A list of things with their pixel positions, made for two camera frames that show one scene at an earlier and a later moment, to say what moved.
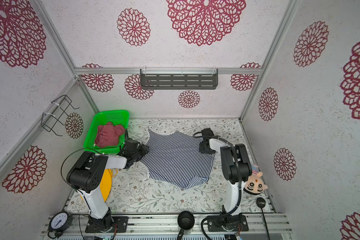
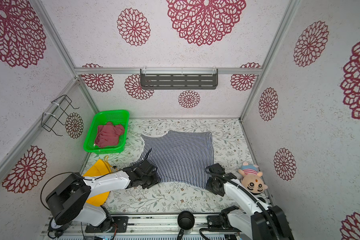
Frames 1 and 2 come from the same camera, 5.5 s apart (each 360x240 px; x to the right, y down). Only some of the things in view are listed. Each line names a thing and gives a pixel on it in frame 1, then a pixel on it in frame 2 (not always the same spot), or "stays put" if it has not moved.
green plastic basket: (116, 117) stays put
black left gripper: (143, 148) → (156, 180)
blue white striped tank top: (176, 159) stays put
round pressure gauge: (60, 222) stays put
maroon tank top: (107, 134) stays put
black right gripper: (201, 148) → (208, 185)
